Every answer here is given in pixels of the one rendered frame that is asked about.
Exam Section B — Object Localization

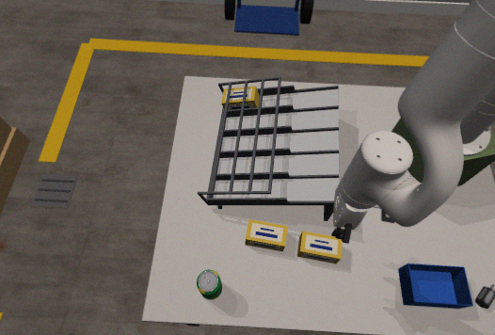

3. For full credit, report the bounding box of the blue open tray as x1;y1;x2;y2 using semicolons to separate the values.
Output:
398;263;470;309

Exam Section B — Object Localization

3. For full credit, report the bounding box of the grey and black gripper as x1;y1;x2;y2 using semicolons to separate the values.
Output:
331;186;368;244

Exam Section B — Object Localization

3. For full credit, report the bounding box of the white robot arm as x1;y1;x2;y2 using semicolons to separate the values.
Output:
339;0;495;227

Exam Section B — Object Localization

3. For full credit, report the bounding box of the yellow carton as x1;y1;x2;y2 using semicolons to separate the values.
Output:
297;231;342;263
221;86;260;110
245;219;288;252

